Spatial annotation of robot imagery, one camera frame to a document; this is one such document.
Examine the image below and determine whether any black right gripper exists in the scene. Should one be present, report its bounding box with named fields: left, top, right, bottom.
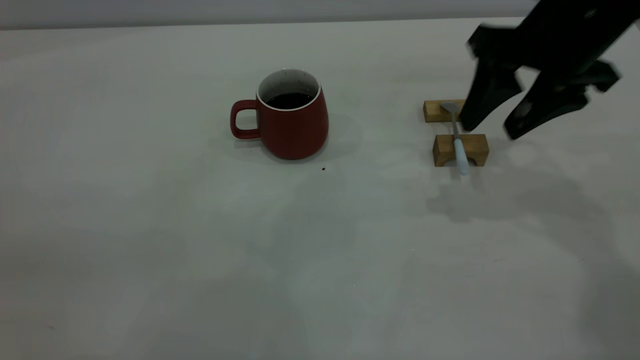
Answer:
left=460, top=0, right=636, bottom=140

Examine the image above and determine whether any grey spoon light blue handle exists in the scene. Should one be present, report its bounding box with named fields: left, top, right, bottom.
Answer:
left=441, top=102, right=471, bottom=176

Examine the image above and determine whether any red ceramic mug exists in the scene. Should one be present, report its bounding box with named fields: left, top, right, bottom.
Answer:
left=230, top=68, right=330, bottom=161

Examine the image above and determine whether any arched wooden block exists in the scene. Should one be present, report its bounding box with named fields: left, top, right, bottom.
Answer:
left=433, top=133, right=490, bottom=168

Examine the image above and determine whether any flat rectangular wooden block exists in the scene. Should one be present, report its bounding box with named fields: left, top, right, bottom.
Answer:
left=423, top=99, right=467, bottom=124

